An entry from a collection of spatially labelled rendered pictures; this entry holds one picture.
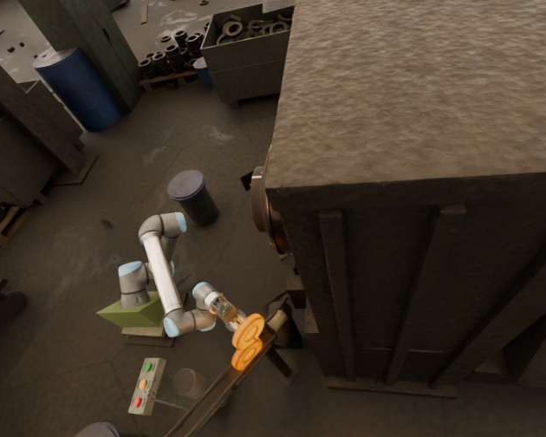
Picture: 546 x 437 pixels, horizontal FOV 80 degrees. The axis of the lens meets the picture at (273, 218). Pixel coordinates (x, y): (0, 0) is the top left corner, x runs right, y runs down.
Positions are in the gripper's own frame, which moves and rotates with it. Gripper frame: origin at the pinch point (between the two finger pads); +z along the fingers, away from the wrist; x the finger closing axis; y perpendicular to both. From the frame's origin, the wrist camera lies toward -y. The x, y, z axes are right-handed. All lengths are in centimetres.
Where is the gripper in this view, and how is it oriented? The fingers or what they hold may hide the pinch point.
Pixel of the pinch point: (246, 330)
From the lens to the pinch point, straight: 138.8
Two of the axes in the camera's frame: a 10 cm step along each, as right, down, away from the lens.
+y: -4.1, -6.8, -6.1
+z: 6.4, 2.6, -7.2
